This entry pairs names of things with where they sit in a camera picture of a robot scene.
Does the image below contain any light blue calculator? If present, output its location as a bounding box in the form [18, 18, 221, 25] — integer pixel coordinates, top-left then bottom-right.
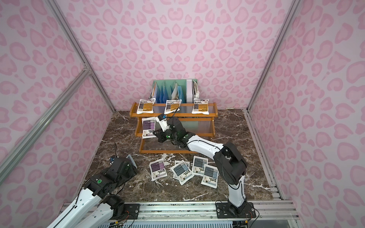
[126, 154, 137, 168]

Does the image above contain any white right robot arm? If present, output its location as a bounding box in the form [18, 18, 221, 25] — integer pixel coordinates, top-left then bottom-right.
[153, 114, 248, 218]

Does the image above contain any green file organizer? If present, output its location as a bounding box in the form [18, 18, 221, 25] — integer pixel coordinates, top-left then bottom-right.
[149, 79, 200, 104]

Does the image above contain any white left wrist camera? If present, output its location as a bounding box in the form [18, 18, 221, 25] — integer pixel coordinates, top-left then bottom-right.
[109, 155, 118, 165]

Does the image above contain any orange wooden three-tier shelf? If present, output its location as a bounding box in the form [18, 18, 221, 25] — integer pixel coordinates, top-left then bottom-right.
[129, 103, 218, 154]

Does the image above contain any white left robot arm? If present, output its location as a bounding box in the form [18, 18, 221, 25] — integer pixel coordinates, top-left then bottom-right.
[49, 156, 137, 228]

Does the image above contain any purple coffee bag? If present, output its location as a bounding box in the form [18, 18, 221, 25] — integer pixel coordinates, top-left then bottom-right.
[171, 161, 191, 180]
[149, 158, 167, 181]
[142, 117, 156, 139]

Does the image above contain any yellow coffee bag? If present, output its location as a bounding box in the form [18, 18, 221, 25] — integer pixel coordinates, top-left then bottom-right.
[136, 98, 156, 115]
[192, 98, 209, 115]
[164, 99, 182, 115]

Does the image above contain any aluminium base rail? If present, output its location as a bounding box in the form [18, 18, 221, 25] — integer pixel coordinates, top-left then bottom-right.
[56, 200, 300, 228]

